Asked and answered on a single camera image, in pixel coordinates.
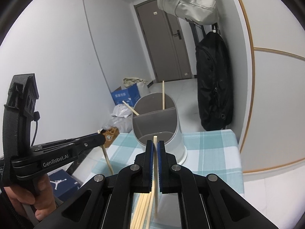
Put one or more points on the lower grey plastic parcel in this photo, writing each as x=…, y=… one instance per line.
x=124, y=125

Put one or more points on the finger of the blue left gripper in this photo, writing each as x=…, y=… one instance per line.
x=54, y=143
x=89, y=142

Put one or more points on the black hanging jacket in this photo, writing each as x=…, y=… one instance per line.
x=214, y=82

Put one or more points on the brown door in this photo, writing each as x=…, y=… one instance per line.
x=164, y=41

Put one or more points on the navy Jordan shoe box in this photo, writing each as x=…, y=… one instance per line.
x=64, y=186

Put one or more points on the blue cardboard box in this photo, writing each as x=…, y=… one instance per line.
x=129, y=95

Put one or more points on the person left hand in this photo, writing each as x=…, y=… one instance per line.
x=44, y=202

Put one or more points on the grey plastic parcel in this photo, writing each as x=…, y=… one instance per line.
x=124, y=125
x=121, y=111

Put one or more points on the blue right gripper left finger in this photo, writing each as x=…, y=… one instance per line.
x=148, y=166

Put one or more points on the white Nike bag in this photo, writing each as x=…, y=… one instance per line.
x=201, y=12

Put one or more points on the upper grey plastic parcel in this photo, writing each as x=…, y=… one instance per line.
x=121, y=111

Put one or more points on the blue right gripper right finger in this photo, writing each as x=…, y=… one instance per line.
x=163, y=168

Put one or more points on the teal plaid tablecloth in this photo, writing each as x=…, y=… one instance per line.
x=207, y=153

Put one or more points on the white divided utensil holder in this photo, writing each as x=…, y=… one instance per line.
x=165, y=124

